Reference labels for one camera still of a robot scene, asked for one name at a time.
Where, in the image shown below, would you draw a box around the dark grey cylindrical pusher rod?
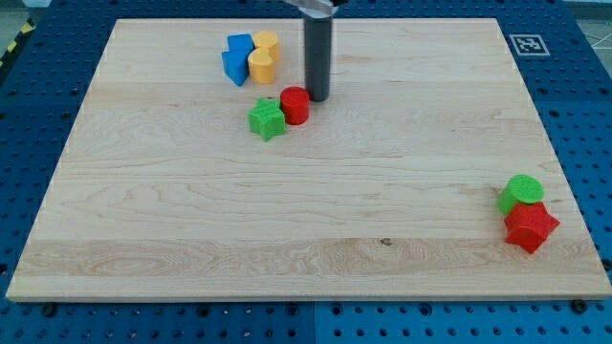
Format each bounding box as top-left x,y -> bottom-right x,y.
303,13 -> 333,102

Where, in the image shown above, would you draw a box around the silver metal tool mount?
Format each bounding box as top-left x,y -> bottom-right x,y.
284,0 -> 348,18

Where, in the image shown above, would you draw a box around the green star block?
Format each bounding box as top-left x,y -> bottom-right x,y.
249,98 -> 286,141

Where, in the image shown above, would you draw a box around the red star block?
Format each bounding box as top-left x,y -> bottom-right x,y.
504,202 -> 560,254

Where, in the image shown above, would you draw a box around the yellow heart block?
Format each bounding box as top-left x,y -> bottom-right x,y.
248,31 -> 281,84

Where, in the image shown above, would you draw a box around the red cylinder block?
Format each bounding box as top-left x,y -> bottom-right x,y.
280,86 -> 310,125

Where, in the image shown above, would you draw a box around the blue arrow block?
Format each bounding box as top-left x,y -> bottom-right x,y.
222,33 -> 254,87

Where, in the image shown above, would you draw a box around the light wooden board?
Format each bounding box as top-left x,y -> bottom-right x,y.
7,18 -> 611,303

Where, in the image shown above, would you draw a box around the white fiducial marker tag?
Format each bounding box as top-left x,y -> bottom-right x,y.
510,33 -> 550,56

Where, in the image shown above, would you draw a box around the green cylinder block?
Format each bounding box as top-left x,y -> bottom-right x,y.
497,174 -> 544,215

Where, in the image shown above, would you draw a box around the black yellow hazard tape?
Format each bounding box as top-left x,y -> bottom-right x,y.
1,17 -> 36,68

